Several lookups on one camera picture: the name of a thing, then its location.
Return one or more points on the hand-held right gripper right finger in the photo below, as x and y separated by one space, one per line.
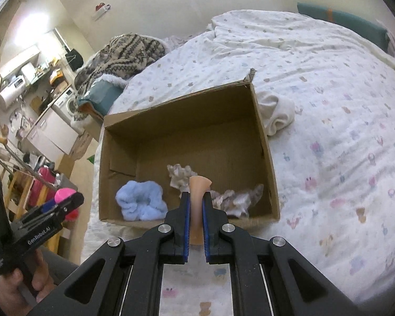
206 230

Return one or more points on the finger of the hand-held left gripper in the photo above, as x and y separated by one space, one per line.
49 206
70 204

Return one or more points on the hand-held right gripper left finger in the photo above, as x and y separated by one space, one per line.
185 230

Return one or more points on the pink soft toy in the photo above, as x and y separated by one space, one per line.
64 196

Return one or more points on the orange silicone tube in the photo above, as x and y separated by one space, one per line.
197 191

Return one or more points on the beige ruffled scrunchie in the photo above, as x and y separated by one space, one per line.
240 199

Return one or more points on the light blue fluffy scrunchie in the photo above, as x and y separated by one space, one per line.
140 200

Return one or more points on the cream fluffy scrunchie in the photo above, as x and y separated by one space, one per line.
181 176

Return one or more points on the brown cardboard box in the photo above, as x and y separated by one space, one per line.
191 138

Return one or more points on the person's left hand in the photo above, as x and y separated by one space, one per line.
42 279

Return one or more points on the pink and yellow rack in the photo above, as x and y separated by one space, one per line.
41 187

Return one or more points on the green floor mat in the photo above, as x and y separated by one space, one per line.
91 159

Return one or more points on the white kitchen cabinets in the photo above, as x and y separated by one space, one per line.
49 138

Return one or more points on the white washing machine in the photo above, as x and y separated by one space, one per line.
67 105

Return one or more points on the teal pillow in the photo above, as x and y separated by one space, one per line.
102 97

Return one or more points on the white microwave oven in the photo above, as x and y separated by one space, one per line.
13 82

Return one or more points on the white folded cloth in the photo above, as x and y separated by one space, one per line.
278 113

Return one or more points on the black hanging bag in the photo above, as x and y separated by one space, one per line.
74 60

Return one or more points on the patterned knit blanket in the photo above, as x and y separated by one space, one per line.
125 56

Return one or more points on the teal headboard cushion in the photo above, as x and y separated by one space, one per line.
345 21

